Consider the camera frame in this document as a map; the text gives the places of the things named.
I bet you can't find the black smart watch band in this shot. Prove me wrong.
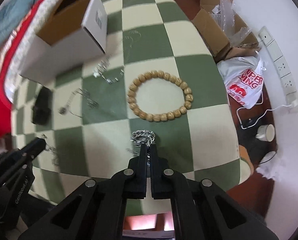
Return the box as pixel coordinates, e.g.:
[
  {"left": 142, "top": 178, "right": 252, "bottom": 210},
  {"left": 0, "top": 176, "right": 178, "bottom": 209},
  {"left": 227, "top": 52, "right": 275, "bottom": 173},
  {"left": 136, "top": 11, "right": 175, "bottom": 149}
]
[{"left": 32, "top": 86, "right": 52, "bottom": 126}]

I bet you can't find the silver pendant necklace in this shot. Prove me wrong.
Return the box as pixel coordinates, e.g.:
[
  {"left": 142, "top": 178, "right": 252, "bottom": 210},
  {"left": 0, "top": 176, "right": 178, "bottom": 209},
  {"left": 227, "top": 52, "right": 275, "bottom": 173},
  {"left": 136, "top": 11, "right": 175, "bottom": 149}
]
[{"left": 58, "top": 87, "right": 100, "bottom": 118}]

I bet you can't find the wooden bead bracelet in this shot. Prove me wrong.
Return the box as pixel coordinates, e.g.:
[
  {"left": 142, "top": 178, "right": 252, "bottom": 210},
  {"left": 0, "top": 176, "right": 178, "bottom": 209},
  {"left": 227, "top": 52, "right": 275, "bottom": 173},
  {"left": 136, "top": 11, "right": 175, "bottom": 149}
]
[{"left": 127, "top": 69, "right": 194, "bottom": 123}]

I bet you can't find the silver link chain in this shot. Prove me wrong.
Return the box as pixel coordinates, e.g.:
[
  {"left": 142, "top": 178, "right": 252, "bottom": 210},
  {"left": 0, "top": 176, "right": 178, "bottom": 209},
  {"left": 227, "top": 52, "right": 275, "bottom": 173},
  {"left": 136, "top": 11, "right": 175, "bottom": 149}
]
[{"left": 92, "top": 58, "right": 125, "bottom": 84}]

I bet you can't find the white cardboard jewelry box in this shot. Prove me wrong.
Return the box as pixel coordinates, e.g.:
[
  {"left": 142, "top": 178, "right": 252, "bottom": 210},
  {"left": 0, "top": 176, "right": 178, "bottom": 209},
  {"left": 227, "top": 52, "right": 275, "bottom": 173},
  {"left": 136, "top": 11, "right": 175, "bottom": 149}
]
[{"left": 19, "top": 0, "right": 107, "bottom": 85}]

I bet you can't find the green white checkered tablecloth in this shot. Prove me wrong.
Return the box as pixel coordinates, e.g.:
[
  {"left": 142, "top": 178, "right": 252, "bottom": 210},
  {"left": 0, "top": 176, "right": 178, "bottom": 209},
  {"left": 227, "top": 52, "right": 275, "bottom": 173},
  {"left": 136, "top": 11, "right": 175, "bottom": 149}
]
[{"left": 12, "top": 0, "right": 250, "bottom": 204}]

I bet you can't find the red patterned bedspread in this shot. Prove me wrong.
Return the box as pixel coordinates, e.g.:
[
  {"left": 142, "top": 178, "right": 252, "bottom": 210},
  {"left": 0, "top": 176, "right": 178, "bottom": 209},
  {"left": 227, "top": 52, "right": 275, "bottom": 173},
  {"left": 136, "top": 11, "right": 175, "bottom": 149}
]
[{"left": 0, "top": 0, "right": 60, "bottom": 139}]

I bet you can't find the white mug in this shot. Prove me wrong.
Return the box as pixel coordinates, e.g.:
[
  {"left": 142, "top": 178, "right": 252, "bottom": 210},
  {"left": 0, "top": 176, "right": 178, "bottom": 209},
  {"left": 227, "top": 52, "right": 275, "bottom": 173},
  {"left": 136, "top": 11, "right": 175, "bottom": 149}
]
[{"left": 255, "top": 124, "right": 276, "bottom": 142}]

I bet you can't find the white red plastic bag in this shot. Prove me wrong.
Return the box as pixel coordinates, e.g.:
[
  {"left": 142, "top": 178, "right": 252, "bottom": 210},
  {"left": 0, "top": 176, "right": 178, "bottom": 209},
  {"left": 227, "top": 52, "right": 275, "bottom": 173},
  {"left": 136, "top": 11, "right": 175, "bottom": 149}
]
[{"left": 217, "top": 52, "right": 266, "bottom": 109}]

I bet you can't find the white power strip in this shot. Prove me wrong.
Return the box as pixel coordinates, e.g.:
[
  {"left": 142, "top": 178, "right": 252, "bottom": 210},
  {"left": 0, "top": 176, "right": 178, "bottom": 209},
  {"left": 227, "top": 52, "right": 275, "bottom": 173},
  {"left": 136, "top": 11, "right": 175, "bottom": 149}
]
[{"left": 258, "top": 26, "right": 298, "bottom": 113}]

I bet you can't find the brown cardboard box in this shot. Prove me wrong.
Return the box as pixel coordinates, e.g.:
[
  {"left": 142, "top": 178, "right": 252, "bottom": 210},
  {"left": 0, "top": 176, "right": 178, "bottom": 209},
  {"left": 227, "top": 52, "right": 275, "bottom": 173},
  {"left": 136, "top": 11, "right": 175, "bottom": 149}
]
[{"left": 192, "top": 0, "right": 260, "bottom": 62}]

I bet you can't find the clear plastic packaging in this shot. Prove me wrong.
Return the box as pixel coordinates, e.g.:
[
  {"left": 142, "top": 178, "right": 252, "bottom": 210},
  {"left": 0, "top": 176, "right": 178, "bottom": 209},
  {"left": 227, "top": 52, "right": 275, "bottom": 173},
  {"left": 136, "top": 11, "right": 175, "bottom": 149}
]
[{"left": 209, "top": 0, "right": 251, "bottom": 47}]

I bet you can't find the thin silver necklace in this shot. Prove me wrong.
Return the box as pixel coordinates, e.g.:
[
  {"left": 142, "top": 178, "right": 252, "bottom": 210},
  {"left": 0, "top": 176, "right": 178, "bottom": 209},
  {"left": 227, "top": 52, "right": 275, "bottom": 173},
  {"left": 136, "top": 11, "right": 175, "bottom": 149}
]
[{"left": 122, "top": 29, "right": 143, "bottom": 61}]

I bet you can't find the white charger cable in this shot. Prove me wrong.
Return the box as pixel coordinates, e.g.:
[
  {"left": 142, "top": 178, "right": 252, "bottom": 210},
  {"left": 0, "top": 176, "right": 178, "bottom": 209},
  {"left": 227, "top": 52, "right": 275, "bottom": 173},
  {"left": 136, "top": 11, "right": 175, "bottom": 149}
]
[{"left": 236, "top": 89, "right": 298, "bottom": 131}]

